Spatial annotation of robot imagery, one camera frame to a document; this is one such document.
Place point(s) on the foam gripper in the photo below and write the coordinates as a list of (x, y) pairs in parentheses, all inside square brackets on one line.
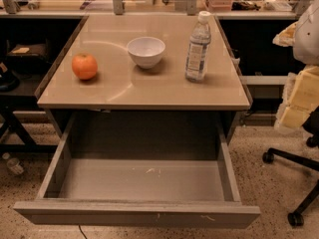
[(307, 39)]

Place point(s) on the grey top drawer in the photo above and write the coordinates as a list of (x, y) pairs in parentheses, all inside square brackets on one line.
[(157, 169)]

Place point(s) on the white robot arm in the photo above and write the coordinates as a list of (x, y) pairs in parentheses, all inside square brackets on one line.
[(303, 37)]

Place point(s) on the grey drawer cabinet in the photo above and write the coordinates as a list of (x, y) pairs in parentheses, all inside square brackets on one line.
[(120, 85)]

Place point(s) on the clear plastic water bottle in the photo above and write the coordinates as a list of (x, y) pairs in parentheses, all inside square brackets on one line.
[(198, 47)]

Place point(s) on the white bowl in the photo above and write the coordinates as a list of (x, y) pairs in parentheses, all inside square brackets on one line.
[(146, 52)]

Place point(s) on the orange fruit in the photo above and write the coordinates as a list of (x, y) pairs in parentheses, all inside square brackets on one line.
[(84, 66)]

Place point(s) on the black side table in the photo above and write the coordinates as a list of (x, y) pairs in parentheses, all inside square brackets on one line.
[(23, 67)]

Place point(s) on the small bottle on floor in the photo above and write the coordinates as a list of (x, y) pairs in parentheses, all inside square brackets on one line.
[(13, 164)]

